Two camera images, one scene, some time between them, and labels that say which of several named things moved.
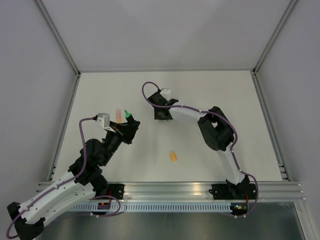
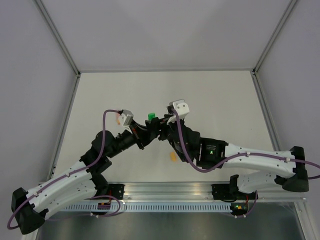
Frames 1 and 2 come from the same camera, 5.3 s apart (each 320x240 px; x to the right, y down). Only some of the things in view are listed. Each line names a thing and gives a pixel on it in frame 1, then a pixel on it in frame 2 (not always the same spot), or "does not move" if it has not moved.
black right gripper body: x=157 y=116 → x=166 y=130
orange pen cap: x=173 y=157 does not move
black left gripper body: x=126 y=137 → x=138 y=136
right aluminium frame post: x=287 y=13 does not move
